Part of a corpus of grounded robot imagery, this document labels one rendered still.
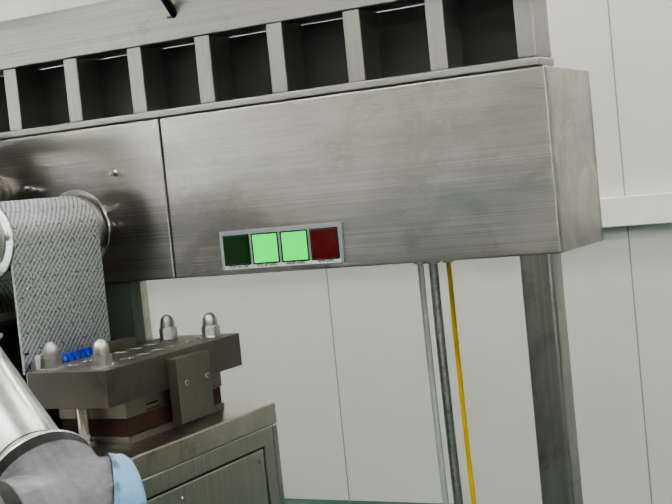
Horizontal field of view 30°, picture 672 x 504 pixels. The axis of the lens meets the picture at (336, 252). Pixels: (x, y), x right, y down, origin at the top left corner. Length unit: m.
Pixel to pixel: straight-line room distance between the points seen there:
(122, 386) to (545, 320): 0.73
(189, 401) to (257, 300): 2.86
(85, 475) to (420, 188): 1.02
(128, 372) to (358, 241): 0.45
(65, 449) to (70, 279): 1.02
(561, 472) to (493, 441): 2.42
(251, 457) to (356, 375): 2.61
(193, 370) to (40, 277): 0.31
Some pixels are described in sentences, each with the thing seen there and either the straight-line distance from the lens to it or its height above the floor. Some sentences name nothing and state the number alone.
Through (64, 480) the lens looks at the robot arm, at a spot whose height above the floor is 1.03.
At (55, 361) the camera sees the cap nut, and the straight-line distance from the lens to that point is 2.10.
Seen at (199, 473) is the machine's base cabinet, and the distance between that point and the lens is 2.12.
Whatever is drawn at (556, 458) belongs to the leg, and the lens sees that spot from 2.26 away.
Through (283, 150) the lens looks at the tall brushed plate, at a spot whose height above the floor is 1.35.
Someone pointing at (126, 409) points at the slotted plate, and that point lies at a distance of 2.07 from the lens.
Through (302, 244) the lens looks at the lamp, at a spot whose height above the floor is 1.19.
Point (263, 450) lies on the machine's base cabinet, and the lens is 2.30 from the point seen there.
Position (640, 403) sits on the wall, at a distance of 4.48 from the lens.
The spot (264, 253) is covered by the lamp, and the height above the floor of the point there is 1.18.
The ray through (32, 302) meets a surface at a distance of 2.18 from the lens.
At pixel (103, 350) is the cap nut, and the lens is 2.05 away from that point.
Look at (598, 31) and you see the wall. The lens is 4.42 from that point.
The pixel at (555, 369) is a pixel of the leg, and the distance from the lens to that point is 2.22.
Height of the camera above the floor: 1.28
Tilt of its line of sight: 3 degrees down
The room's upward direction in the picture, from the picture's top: 6 degrees counter-clockwise
